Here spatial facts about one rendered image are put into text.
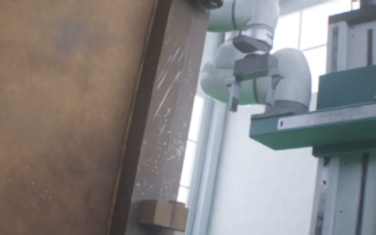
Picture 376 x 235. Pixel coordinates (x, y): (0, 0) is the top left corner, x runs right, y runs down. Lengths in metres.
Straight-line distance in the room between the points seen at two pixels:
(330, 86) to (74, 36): 1.31
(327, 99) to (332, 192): 0.32
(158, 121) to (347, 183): 1.20
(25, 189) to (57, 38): 0.19
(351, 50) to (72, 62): 1.45
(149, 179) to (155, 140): 0.05
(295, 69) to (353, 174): 0.40
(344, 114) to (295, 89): 0.25
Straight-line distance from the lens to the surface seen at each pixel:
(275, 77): 1.50
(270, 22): 1.61
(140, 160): 0.66
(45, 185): 0.64
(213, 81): 1.87
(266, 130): 1.75
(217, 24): 1.66
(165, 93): 0.70
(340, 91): 1.84
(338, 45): 1.99
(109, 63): 0.70
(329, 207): 1.77
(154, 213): 0.63
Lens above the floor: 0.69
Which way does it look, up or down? 19 degrees up
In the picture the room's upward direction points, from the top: 10 degrees clockwise
